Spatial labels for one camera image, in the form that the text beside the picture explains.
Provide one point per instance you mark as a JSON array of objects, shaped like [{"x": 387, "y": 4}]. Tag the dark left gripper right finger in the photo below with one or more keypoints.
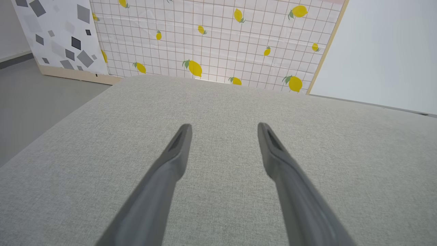
[{"x": 297, "y": 194}]

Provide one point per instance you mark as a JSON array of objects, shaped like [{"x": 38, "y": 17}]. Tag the lemon print partition screen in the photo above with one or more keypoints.
[{"x": 218, "y": 41}]

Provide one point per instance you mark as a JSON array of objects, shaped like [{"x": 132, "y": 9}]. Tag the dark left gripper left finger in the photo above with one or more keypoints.
[{"x": 153, "y": 191}]

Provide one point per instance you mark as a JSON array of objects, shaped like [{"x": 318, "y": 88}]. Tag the grey geometric print panel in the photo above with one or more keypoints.
[{"x": 61, "y": 34}]

